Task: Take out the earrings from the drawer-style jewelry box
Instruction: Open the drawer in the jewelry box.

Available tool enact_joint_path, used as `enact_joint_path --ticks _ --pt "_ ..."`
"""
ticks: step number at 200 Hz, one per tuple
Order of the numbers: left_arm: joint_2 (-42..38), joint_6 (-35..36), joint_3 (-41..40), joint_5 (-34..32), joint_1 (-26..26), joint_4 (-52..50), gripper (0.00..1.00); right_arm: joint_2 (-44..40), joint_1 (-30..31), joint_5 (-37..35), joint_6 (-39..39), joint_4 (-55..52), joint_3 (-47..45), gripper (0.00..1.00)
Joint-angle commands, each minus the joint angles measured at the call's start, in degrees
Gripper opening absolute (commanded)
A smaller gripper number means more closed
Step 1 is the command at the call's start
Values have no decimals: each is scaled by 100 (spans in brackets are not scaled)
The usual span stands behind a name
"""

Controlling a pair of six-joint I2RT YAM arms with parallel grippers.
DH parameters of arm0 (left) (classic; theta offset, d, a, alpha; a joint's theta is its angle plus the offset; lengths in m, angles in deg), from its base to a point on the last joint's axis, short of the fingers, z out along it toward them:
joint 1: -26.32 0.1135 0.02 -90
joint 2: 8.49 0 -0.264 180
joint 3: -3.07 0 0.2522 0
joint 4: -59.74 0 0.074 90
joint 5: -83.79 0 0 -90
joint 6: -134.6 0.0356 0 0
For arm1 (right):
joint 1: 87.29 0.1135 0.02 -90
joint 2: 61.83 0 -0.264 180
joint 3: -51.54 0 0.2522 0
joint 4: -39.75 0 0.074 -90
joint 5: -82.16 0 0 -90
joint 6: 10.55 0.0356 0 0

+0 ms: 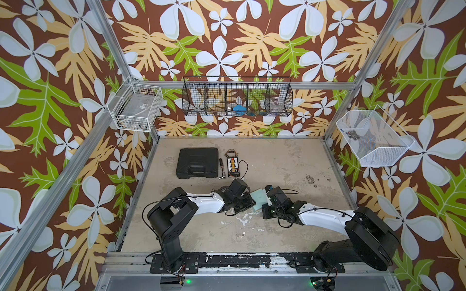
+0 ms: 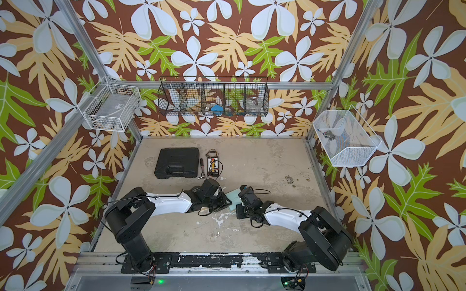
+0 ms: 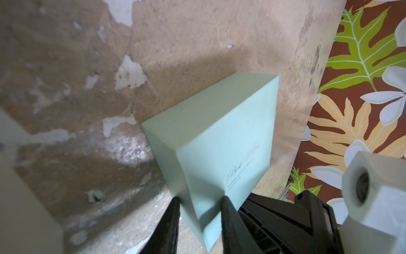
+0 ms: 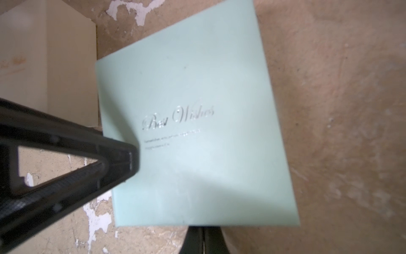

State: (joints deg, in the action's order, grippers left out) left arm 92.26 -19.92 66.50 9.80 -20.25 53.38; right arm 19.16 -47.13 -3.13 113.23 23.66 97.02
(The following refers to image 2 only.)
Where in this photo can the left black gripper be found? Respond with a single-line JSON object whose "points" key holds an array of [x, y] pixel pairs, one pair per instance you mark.
{"points": [[224, 202]]}

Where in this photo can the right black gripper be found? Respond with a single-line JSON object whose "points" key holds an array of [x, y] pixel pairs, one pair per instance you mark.
{"points": [[239, 214]]}

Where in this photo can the teal jewelry box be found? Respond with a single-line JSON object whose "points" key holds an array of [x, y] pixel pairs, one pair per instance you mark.
{"points": [[233, 196]]}

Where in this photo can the white drawer jewelry box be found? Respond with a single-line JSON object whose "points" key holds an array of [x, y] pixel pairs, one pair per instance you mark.
{"points": [[204, 211]]}

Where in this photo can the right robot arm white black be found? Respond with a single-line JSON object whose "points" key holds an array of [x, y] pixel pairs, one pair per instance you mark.
{"points": [[325, 241]]}

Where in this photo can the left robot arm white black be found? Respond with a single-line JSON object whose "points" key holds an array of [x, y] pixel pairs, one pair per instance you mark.
{"points": [[128, 216]]}

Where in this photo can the chrome ratchet wrench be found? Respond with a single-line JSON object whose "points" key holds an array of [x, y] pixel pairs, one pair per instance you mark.
{"points": [[202, 166]]}

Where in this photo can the black charging board yellow connectors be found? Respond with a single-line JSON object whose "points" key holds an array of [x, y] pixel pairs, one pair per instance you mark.
{"points": [[213, 163]]}

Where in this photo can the black plastic tool case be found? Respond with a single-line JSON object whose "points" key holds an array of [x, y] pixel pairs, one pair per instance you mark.
{"points": [[177, 162]]}

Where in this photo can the blue object in basket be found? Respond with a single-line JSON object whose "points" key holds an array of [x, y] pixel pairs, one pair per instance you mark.
{"points": [[217, 110]]}

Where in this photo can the dark object in mesh basket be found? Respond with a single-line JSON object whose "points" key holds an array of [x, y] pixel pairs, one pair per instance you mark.
{"points": [[329, 135]]}

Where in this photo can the white mesh basket right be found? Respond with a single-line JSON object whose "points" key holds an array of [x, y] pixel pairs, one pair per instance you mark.
{"points": [[355, 142]]}

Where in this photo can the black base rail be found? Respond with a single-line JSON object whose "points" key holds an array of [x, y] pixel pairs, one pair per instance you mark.
{"points": [[167, 262]]}

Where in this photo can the black wire basket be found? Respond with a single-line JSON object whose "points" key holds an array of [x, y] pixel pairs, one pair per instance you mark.
{"points": [[239, 96]]}

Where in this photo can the white wire basket left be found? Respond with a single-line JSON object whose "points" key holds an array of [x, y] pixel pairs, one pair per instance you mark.
{"points": [[110, 106]]}

